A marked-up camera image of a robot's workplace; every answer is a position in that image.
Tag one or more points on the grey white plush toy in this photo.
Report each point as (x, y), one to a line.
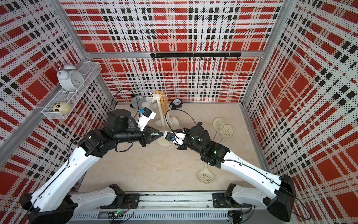
(139, 102)

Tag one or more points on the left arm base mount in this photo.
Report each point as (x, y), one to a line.
(128, 200)

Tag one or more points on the small black alarm clock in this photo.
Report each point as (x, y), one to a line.
(176, 104)

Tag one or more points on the cream round face ball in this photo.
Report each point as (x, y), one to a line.
(62, 107)

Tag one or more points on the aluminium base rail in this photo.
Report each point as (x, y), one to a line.
(191, 207)

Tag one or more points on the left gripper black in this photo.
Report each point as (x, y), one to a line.
(147, 135)

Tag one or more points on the cream utensil rack stand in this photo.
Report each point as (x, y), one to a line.
(162, 123)

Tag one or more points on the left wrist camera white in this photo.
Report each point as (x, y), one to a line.
(145, 115)

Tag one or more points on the skimmer wooden handle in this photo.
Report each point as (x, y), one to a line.
(164, 103)
(173, 122)
(157, 94)

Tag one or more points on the white alarm clock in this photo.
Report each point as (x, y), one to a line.
(70, 79)

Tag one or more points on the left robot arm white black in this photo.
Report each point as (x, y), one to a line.
(53, 203)

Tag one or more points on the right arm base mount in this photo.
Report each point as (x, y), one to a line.
(220, 201)

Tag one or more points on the black wall hook rail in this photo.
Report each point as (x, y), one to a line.
(196, 55)

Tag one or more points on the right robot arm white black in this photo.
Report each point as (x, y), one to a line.
(270, 191)

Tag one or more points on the white wire shelf basket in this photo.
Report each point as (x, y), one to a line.
(90, 70)

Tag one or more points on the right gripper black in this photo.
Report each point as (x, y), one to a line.
(181, 147)

